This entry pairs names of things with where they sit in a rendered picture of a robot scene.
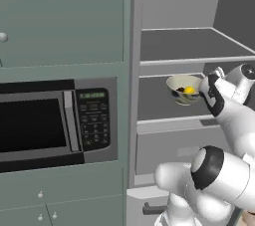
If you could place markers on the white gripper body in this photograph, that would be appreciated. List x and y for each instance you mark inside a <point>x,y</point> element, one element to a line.
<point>206,84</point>

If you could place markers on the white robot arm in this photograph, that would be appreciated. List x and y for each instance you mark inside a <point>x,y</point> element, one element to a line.
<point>229,173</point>

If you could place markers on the yellow lemon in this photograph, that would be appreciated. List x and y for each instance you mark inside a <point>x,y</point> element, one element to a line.
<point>190,90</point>

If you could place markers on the dark sweet potato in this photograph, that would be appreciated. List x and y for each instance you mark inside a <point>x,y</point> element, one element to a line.
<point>180,89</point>

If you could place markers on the white patterned bowl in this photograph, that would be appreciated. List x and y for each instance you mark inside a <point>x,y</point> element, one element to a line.
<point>179,99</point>

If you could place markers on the glass fridge shelf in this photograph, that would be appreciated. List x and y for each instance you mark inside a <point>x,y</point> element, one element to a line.
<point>189,44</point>
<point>156,104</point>

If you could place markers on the grey fridge crisper drawer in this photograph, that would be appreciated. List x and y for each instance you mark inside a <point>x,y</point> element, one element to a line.
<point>166,150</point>

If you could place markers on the grey open fridge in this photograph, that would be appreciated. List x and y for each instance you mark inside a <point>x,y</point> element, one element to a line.
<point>166,4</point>

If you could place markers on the white fridge freezer drawer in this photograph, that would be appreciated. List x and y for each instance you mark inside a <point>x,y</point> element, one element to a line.
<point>146,196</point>

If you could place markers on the green drawer front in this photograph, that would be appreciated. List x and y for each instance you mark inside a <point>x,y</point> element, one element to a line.
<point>73,183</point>

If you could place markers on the green wide cupboard door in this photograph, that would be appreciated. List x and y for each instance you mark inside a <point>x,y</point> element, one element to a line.
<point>89,211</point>

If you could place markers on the black and silver microwave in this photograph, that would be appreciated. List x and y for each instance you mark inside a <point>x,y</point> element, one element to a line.
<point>33,123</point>

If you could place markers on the white round drawer knob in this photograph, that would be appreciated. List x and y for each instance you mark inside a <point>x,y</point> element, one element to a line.
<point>40,194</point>

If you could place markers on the white round cupboard knob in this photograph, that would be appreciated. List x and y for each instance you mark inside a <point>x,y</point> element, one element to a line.
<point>2,37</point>
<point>40,217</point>
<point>54,215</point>

